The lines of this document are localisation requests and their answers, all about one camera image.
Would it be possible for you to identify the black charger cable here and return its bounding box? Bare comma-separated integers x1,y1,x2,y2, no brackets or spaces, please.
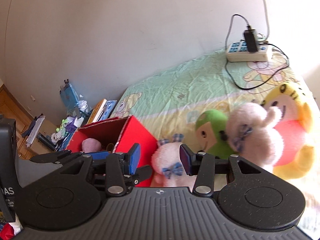
223,42,291,91

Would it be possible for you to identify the white power strip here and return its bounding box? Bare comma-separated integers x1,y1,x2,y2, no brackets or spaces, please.
226,41,273,62

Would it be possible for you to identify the yellow tiger plush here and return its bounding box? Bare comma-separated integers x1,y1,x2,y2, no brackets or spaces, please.
261,81,316,180

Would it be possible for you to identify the blue plastic bag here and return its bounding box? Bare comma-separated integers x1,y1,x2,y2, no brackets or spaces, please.
59,79,79,116

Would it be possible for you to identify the pink bunny plush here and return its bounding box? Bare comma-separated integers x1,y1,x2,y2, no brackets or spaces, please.
151,133,196,191

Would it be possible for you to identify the cartoon print bed sheet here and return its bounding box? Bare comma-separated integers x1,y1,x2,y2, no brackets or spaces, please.
112,48,312,151

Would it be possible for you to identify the grey power cord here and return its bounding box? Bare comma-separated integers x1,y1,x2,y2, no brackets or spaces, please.
224,0,271,51

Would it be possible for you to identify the mauve teddy bear plush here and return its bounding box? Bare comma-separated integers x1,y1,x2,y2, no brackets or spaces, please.
81,138,102,153

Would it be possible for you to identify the black cylinder bottle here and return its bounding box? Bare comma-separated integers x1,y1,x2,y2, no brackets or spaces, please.
36,133,56,151

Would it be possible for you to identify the green monkey plush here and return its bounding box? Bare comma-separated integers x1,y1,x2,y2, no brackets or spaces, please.
195,109,235,159

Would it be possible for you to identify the wooden cabinet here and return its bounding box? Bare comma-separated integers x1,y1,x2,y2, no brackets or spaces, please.
0,83,60,160

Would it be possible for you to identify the white bunny plush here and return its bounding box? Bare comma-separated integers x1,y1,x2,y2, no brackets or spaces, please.
225,102,284,167

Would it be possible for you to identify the black charger adapter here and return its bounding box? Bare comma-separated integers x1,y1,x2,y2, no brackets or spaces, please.
243,25,259,53

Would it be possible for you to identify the blue booklet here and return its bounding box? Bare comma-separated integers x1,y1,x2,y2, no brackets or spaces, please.
98,100,117,121

